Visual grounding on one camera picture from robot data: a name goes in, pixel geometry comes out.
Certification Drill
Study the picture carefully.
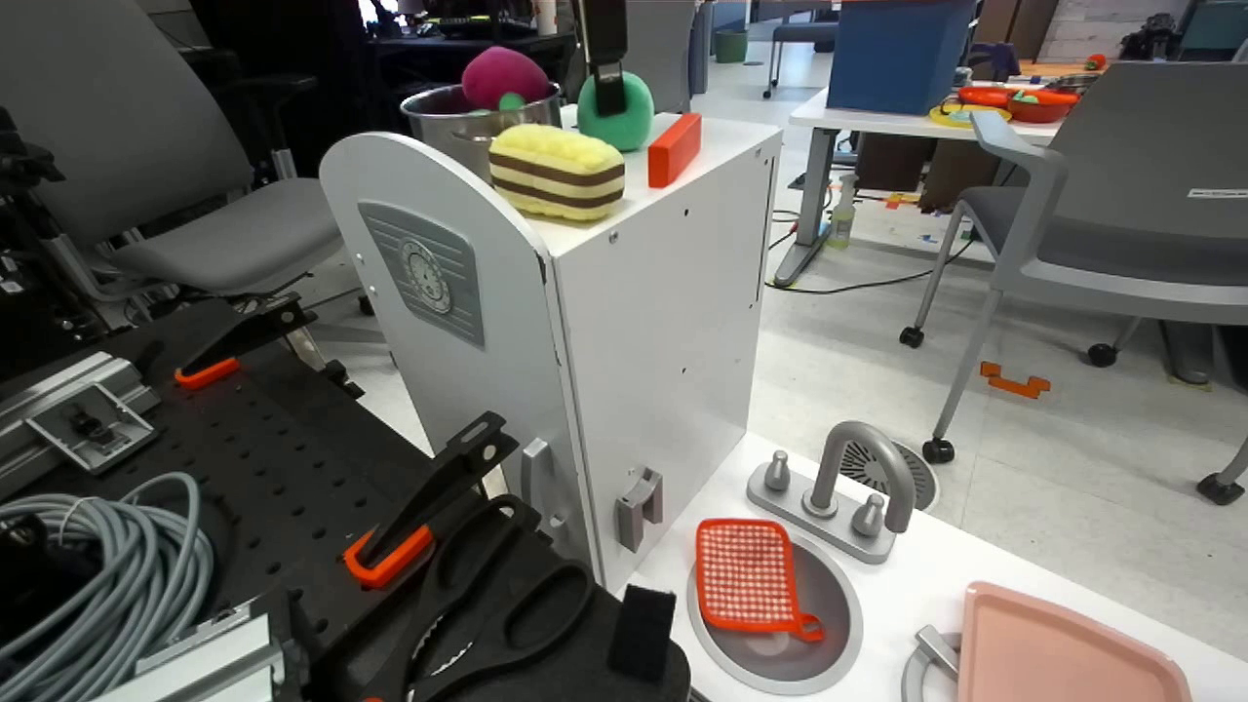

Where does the black equipment stand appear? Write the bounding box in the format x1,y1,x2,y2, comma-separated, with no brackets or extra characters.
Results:
0,110,80,381

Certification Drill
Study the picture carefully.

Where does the orange floor bracket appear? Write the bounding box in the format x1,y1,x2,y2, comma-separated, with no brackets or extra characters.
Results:
976,360,1052,400

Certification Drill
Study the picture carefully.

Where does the orange mesh strainer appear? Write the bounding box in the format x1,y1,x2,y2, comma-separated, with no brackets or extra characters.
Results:
691,513,831,649

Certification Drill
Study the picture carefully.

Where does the grey toy faucet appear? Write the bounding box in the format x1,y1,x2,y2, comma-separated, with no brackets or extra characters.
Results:
743,417,920,571

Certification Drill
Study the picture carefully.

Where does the white-framed black tag plate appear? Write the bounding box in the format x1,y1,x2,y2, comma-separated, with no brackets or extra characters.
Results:
22,381,161,477

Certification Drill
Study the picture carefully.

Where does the round green plushie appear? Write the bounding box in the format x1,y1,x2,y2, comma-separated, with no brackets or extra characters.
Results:
573,66,660,155

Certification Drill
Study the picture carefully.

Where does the grey toy burner grate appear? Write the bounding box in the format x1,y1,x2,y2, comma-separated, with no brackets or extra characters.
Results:
896,619,967,702

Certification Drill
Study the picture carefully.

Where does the aluminium rail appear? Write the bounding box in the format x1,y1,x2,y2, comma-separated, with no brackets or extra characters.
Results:
0,348,161,499

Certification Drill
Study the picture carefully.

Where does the orange rectangular block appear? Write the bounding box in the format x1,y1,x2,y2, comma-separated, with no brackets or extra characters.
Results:
642,110,706,192

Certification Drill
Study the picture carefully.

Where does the orange tray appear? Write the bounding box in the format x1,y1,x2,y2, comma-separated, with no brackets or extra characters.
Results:
955,77,1085,129

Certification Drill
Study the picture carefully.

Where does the grey round sink basin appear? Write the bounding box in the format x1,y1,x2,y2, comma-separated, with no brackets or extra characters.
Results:
682,537,866,694

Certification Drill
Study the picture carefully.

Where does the grey office chair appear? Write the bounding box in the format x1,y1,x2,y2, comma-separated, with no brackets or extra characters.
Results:
896,56,1248,508
0,0,346,303

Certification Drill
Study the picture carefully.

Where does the black moulded looped cover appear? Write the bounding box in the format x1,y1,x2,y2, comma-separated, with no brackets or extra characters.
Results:
308,493,694,702

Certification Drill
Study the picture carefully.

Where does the steel pot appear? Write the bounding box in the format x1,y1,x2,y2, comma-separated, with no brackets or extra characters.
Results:
399,77,569,186

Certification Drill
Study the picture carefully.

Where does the yellow brown-striped sponge plushie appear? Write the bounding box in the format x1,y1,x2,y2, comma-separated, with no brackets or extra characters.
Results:
482,122,633,231

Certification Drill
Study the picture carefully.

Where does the small black block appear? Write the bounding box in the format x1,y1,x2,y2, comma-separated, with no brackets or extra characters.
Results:
604,581,678,688

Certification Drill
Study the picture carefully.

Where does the pink plastic tray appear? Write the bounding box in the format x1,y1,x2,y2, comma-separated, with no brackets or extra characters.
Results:
955,578,1197,702

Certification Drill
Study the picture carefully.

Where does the white toy kitchen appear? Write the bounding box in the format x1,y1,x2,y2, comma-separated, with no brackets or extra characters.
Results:
314,110,1248,702

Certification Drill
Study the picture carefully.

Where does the blue box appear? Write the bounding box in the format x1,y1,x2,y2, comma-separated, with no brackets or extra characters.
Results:
824,0,977,117

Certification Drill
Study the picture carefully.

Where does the black perforated board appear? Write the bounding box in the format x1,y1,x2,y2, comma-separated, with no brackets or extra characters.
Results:
75,295,444,654

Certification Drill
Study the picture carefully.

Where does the clear spray bottle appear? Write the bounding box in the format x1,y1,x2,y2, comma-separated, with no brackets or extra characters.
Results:
828,168,860,255

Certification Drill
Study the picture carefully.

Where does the grey cable bundle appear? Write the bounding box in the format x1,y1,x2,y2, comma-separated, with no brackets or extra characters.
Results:
0,468,217,702

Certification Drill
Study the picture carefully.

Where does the white table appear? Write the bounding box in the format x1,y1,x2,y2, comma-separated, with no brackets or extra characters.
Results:
763,91,1065,292

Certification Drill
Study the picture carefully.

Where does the silver metal bracket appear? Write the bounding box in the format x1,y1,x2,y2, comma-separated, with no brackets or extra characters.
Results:
93,600,304,702

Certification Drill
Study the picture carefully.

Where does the magenta plushie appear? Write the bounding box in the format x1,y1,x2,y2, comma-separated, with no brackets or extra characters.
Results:
457,44,556,114

